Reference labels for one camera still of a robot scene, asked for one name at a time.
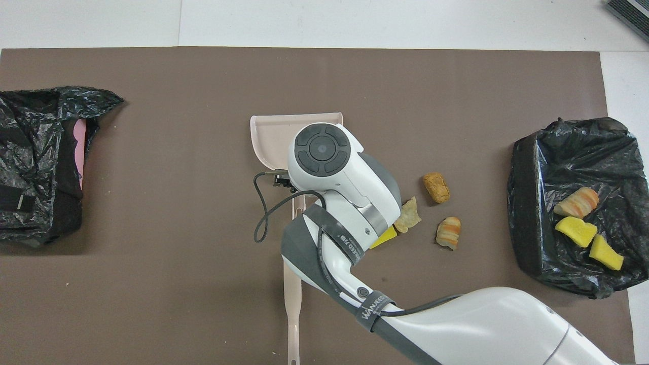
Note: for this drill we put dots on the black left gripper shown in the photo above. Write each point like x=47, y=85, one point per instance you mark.
x=7, y=198

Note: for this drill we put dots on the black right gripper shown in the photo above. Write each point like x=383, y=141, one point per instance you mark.
x=285, y=181

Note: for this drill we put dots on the beige plastic dustpan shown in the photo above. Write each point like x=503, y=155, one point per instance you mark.
x=271, y=137

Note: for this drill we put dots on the notched yellow sponge piece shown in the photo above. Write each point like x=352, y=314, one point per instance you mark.
x=386, y=238

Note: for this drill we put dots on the beige hand brush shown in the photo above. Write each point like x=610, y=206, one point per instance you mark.
x=293, y=304

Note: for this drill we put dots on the pale flaky toy pastry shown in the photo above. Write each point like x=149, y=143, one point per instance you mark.
x=409, y=217

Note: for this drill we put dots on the brown toy bread roll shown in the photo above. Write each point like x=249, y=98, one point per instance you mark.
x=436, y=187

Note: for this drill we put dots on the striped toy croissant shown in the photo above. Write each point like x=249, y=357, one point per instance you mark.
x=448, y=233
x=576, y=203

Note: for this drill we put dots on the large yellow sponge piece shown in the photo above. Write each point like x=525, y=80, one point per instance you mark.
x=575, y=231

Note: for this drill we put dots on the small yellow sponge wedge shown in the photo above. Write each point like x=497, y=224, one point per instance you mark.
x=606, y=252

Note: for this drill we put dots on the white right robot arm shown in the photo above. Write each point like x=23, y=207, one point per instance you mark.
x=345, y=192

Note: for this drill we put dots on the black bagged bin pink side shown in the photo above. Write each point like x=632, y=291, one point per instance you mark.
x=30, y=132

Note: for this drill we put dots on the brown table mat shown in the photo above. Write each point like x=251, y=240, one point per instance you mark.
x=152, y=304

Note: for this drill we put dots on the dark grey ribbed panel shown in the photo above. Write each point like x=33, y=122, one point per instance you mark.
x=634, y=12

